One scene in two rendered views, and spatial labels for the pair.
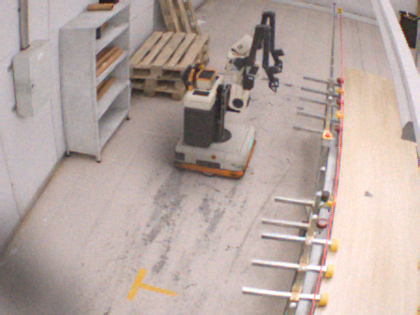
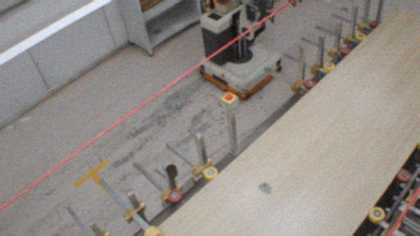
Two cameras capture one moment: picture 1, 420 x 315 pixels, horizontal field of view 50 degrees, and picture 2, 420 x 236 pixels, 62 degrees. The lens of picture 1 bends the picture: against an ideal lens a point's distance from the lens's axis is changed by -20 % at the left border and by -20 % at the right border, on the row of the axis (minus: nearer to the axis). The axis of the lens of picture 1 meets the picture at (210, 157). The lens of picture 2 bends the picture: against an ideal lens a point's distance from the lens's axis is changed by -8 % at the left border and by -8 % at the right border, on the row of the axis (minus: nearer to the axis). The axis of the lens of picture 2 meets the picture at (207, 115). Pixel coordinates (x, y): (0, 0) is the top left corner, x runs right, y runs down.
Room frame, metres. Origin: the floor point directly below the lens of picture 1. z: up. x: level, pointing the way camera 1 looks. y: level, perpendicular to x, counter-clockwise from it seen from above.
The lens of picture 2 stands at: (1.81, -1.68, 2.72)
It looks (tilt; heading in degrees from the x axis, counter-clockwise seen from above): 46 degrees down; 38
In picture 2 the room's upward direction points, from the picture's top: 9 degrees counter-clockwise
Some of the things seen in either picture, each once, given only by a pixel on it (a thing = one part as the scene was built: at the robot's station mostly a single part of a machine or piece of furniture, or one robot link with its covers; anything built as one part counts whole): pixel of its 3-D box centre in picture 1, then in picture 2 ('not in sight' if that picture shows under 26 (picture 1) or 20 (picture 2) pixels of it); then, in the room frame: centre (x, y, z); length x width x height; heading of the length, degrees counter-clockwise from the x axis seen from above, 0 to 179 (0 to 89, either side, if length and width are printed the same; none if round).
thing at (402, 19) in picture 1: (409, 29); not in sight; (8.93, -4.06, 0.36); 0.59 x 0.58 x 0.73; 166
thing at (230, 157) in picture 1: (216, 145); (239, 64); (4.55, -0.06, 0.16); 0.67 x 0.64 x 0.25; 76
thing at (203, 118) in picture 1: (207, 105); (230, 28); (4.58, 0.03, 0.59); 0.55 x 0.34 x 0.83; 166
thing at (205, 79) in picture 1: (205, 79); (226, 3); (4.58, 0.05, 0.87); 0.23 x 0.15 x 0.11; 166
